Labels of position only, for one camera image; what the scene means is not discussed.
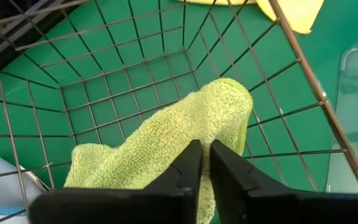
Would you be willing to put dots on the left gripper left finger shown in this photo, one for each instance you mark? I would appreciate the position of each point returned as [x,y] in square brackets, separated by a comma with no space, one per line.
[166,205]

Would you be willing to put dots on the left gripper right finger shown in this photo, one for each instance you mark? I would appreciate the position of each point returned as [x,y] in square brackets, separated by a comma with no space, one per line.
[259,205]

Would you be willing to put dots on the lime green microfiber towel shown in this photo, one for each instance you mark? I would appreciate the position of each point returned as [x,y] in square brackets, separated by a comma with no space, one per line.
[182,124]

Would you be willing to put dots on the yellow microfiber towel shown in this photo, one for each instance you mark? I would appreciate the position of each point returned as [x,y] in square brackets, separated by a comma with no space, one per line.
[294,15]

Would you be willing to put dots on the clear plastic container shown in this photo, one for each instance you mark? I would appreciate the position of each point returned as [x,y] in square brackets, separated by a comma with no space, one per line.
[356,140]

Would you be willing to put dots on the clear container with white cloth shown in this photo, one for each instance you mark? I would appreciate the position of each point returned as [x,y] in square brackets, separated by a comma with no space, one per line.
[322,98]

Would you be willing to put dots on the green table mat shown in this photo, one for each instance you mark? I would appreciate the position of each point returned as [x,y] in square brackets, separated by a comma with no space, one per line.
[331,25]

